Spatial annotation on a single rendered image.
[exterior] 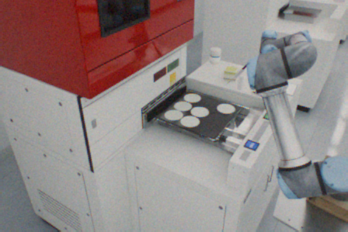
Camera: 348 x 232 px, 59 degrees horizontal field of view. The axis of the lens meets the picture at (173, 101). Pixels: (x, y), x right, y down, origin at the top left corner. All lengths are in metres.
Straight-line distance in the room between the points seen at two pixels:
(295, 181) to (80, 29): 0.90
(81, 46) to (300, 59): 0.74
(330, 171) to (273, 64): 0.41
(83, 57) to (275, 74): 0.67
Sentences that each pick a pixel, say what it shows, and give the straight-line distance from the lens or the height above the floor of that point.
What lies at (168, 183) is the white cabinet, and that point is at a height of 0.73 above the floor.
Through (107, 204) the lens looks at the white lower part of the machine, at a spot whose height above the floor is 0.57.
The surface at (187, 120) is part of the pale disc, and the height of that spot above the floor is 0.90.
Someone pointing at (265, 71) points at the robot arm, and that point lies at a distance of 1.13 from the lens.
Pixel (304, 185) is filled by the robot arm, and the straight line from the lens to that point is 1.19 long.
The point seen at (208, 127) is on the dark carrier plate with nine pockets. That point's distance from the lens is 1.60.
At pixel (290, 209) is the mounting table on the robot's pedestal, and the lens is 1.39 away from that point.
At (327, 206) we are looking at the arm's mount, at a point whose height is 0.85.
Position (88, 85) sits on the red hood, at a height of 1.28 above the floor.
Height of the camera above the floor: 1.84
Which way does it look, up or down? 31 degrees down
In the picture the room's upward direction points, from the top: straight up
